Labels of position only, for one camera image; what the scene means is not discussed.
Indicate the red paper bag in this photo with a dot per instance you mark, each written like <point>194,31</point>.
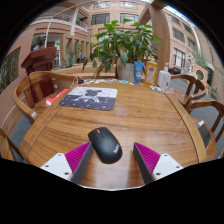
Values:
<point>56,96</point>

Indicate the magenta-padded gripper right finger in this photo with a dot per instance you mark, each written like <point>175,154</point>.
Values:
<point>148,160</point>

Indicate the blue tube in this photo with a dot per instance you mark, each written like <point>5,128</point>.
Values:
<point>138,71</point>

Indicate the dark red wooden pedestal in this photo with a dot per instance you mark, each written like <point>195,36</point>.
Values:
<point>40,61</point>

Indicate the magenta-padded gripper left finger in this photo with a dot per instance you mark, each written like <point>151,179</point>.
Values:
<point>78,160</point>

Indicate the green plant in white pot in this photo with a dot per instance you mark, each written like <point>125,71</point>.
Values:
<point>125,43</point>

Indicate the white pump bottle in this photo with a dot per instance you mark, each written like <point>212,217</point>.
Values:
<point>164,80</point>

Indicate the agave plant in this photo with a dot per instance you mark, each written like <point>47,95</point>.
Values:
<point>70,61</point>

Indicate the black notebook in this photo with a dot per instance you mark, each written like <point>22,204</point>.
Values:
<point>204,133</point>

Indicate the white sculpture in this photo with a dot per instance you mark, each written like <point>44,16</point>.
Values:
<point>190,61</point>

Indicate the dark bust statue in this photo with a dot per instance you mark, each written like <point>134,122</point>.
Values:
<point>39,41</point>

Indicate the yellow bottle with orange cap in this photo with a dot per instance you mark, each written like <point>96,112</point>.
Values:
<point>151,71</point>

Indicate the white and grey mouse pad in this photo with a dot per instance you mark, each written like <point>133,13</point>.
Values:
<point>88,98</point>

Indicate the crumpled clear plastic wrapper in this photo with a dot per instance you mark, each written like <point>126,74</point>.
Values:
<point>156,88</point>

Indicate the black computer mouse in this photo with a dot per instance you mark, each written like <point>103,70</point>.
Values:
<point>105,145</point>

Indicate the wooden armchair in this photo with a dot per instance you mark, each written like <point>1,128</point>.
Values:
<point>99,70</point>
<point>206,104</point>
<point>23,100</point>
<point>191,81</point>
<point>5,146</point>

